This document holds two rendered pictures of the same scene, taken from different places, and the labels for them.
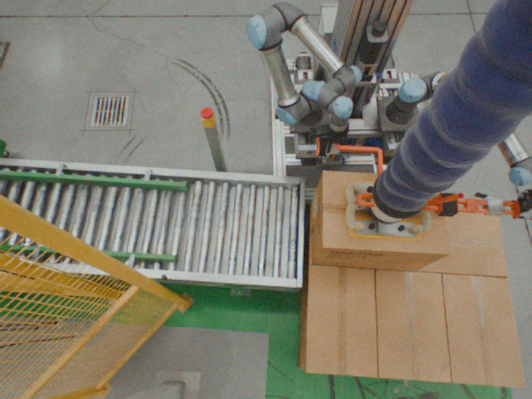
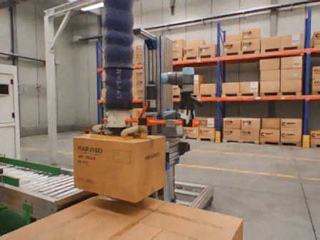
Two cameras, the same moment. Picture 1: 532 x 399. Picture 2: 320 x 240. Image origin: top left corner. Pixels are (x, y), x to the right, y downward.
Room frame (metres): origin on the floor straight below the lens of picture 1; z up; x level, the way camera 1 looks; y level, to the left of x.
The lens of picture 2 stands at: (-0.87, -1.76, 1.31)
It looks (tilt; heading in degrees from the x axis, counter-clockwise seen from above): 3 degrees down; 29
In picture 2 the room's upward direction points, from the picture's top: straight up
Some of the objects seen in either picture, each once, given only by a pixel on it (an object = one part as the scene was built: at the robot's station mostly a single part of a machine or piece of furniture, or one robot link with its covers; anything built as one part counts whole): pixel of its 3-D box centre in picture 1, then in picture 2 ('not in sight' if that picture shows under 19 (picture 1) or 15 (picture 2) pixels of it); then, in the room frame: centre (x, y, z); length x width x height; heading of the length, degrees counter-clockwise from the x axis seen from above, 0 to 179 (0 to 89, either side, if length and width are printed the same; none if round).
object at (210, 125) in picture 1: (218, 157); not in sight; (1.17, 0.36, 0.50); 0.07 x 0.07 x 1.00; 88
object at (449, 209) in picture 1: (446, 204); (146, 121); (0.62, -0.81, 1.20); 0.10 x 0.08 x 0.06; 179
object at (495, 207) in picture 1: (492, 207); (171, 123); (0.61, -1.02, 1.20); 0.07 x 0.07 x 0.04; 89
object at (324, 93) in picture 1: (328, 93); not in sight; (0.98, -0.23, 1.50); 0.11 x 0.11 x 0.08; 42
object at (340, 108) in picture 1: (341, 111); not in sight; (0.89, -0.28, 1.50); 0.09 x 0.08 x 0.11; 42
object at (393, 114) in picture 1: (402, 108); (169, 129); (1.21, -0.70, 1.09); 0.15 x 0.15 x 0.10
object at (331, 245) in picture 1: (372, 223); (119, 161); (0.62, -0.56, 0.88); 0.60 x 0.40 x 0.40; 89
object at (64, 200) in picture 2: (301, 229); (90, 190); (0.65, -0.20, 0.58); 0.70 x 0.03 x 0.06; 178
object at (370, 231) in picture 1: (385, 228); (111, 134); (0.53, -0.55, 1.10); 0.34 x 0.10 x 0.05; 89
